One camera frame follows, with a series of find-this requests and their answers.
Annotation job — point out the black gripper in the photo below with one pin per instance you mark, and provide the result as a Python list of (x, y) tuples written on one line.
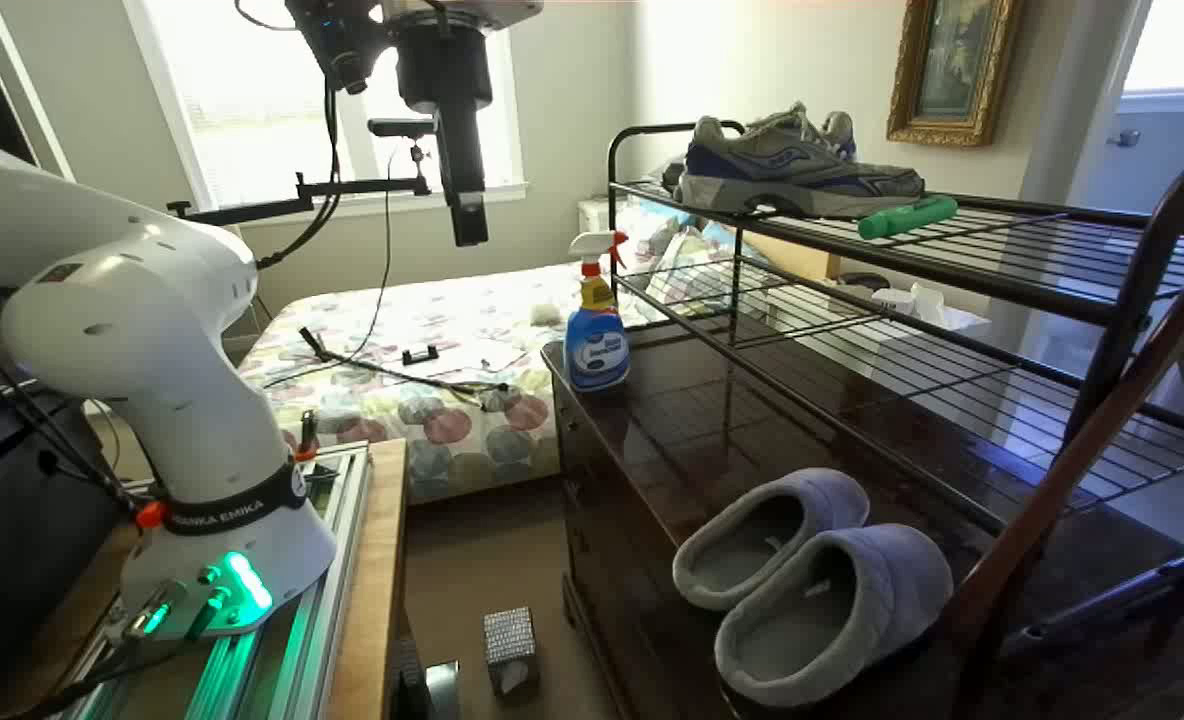
[(444, 78)]

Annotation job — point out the grey slipper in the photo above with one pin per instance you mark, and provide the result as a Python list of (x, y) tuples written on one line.
[(764, 527), (833, 608)]

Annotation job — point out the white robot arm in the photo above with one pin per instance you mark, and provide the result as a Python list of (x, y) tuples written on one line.
[(131, 307)]

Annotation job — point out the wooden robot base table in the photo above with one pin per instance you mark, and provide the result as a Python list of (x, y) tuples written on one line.
[(323, 658)]

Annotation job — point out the black metal shoe rack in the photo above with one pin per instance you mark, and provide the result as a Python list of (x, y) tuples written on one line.
[(963, 428)]

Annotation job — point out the floral bed mattress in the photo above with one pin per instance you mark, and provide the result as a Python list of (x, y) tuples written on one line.
[(460, 368)]

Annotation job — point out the blue spray bottle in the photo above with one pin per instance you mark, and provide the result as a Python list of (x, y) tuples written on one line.
[(597, 327)]

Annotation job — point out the grey blue sneaker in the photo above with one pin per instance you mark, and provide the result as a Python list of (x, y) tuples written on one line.
[(790, 165)]

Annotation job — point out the gold framed picture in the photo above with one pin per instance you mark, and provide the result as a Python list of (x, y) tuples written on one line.
[(952, 69)]

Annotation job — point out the small grey box on floor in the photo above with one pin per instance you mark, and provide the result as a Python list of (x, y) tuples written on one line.
[(511, 650)]

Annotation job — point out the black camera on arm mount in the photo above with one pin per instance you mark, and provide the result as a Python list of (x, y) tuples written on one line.
[(310, 192)]

